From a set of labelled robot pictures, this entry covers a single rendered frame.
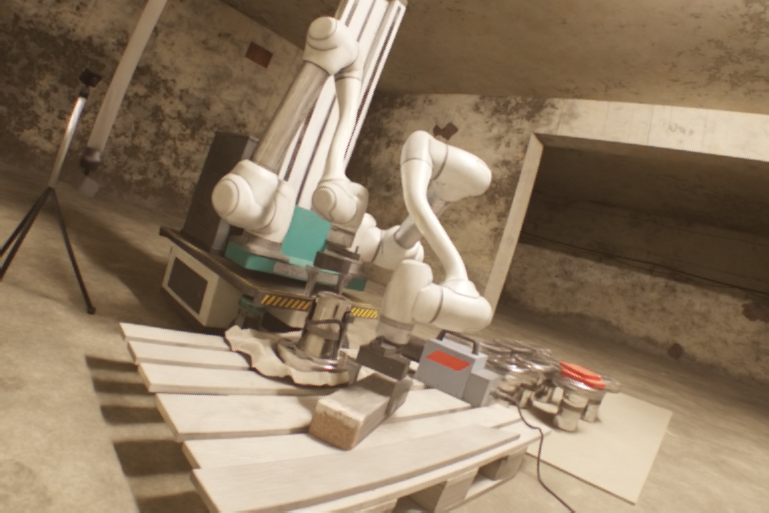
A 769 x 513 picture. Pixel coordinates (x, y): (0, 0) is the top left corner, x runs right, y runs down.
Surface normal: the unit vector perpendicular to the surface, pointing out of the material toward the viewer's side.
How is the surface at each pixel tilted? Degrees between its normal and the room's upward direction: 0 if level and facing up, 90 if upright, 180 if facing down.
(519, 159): 89
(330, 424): 90
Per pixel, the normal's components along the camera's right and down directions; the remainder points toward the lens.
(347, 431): -0.27, -0.17
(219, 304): 0.76, 0.20
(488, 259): -0.64, -0.26
